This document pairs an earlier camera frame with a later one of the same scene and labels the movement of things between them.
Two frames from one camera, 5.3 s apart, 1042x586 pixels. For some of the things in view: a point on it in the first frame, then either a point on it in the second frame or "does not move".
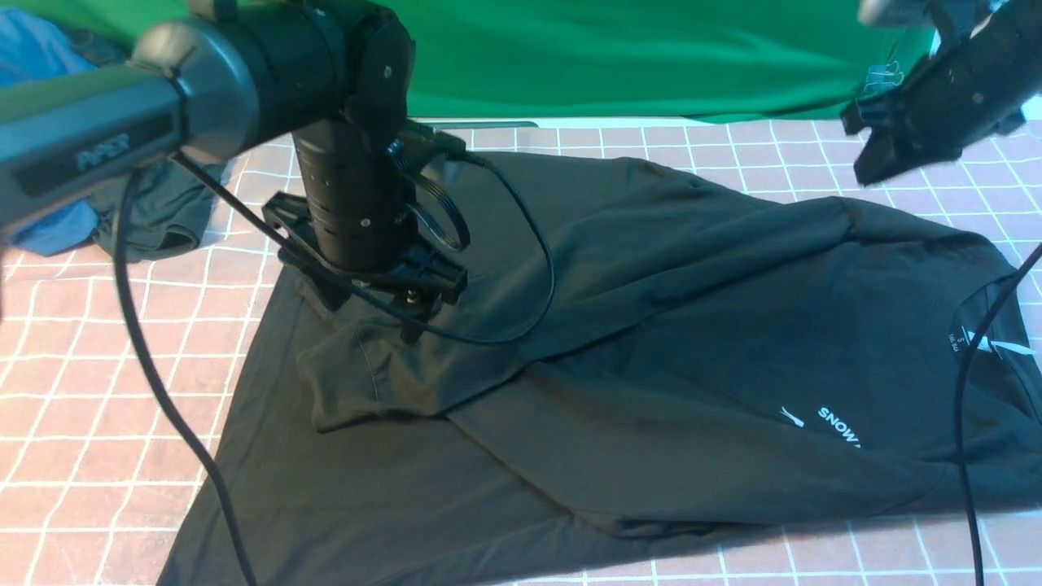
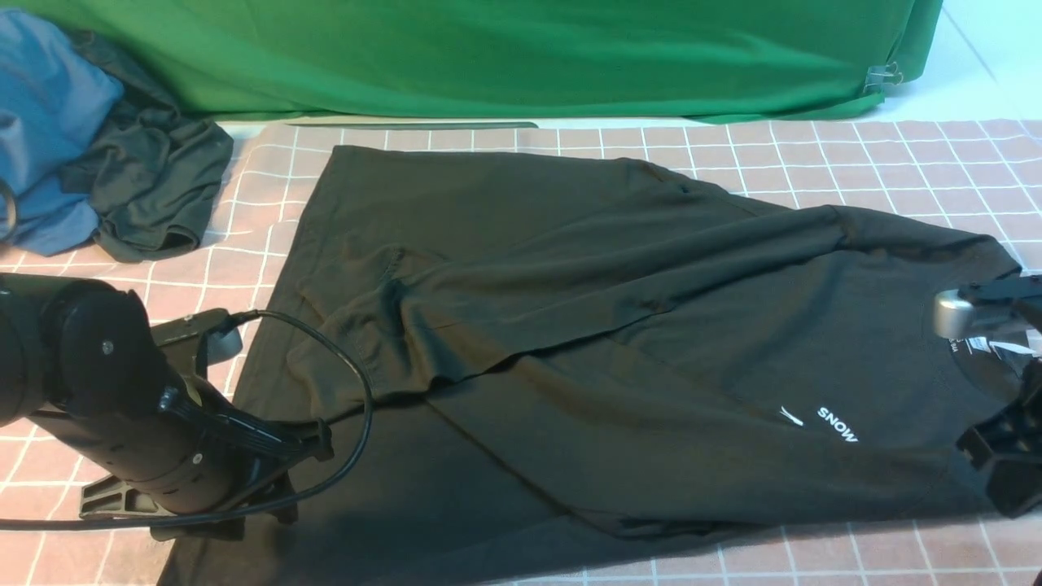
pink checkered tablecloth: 94,492 does not move
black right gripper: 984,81 to 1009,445
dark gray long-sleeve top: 639,353 does not move
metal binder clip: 881,76 does not move
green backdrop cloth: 619,60 does not move
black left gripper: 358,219 to 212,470
